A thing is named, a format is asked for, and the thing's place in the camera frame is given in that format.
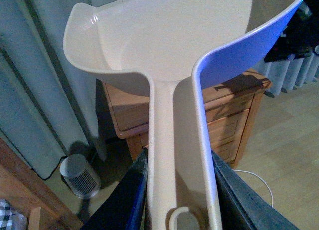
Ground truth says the white plastic dustpan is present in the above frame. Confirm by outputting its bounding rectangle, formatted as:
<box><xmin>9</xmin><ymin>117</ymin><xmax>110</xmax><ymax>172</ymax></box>
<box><xmin>63</xmin><ymin>0</ymin><xmax>303</xmax><ymax>230</ymax></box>

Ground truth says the light blue curtain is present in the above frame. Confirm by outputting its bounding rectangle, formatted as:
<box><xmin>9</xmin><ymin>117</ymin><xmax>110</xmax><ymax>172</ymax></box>
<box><xmin>0</xmin><ymin>0</ymin><xmax>319</xmax><ymax>180</ymax></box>

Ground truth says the black white checkered bedsheet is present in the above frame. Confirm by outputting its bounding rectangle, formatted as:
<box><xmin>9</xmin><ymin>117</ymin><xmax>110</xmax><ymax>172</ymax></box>
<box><xmin>0</xmin><ymin>199</ymin><xmax>27</xmax><ymax>230</ymax></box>

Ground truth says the wooden bed headboard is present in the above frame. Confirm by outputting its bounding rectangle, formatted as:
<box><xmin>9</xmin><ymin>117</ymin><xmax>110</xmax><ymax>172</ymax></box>
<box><xmin>0</xmin><ymin>140</ymin><xmax>83</xmax><ymax>230</ymax></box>

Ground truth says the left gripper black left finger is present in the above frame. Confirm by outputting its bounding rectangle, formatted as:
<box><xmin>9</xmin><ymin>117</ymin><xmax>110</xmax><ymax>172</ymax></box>
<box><xmin>88</xmin><ymin>148</ymin><xmax>148</xmax><ymax>230</ymax></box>

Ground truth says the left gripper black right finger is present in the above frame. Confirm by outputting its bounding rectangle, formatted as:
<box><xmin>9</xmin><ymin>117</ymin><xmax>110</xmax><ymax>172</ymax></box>
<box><xmin>211</xmin><ymin>152</ymin><xmax>298</xmax><ymax>230</ymax></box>

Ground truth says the white charging cable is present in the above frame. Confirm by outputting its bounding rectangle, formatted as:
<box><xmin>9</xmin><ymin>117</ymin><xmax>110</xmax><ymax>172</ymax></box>
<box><xmin>233</xmin><ymin>168</ymin><xmax>274</xmax><ymax>208</ymax></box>

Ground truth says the wooden nightstand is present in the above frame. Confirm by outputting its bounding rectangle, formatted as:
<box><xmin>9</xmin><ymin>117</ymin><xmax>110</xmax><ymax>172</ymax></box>
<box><xmin>104</xmin><ymin>68</ymin><xmax>272</xmax><ymax>168</ymax></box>

